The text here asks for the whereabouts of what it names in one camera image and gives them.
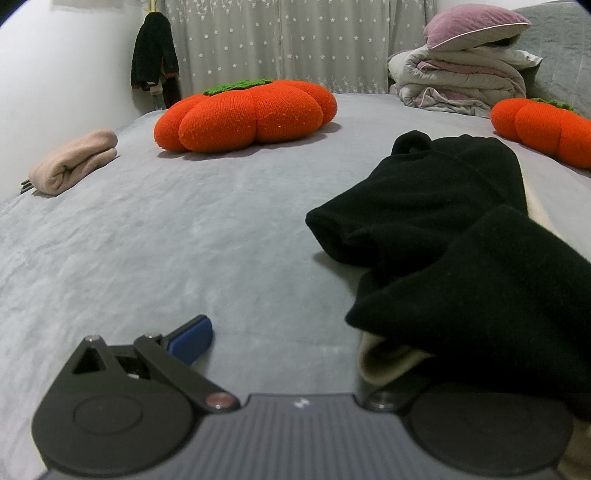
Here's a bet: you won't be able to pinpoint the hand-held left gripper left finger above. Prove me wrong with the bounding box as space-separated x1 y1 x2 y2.
69 315 241 414

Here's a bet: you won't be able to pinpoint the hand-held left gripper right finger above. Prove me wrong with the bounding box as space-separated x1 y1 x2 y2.
362 381 430 412

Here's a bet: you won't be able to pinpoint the cream and black raglan shirt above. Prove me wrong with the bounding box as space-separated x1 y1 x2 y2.
305 130 591 480

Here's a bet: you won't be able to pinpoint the black hanging clothes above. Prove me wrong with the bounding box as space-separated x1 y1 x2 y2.
130 11 180 109

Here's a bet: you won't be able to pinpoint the grey bed sheet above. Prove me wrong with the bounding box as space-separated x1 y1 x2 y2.
0 92 591 480

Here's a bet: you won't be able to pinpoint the folded pink garment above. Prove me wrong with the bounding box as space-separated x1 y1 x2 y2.
28 130 119 196

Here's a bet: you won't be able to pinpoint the large orange pumpkin cushion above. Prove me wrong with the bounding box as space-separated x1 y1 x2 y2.
154 79 338 154

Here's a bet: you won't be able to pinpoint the grey star-print curtain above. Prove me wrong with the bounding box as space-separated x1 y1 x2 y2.
157 0 437 95

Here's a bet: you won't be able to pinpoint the folded grey and pink quilt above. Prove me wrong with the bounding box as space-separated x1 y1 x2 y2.
388 44 543 118

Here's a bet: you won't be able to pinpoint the purple pillow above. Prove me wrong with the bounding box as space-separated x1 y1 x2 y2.
423 8 532 51

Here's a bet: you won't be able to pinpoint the grey padded headboard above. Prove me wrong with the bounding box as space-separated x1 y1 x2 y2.
512 0 591 121

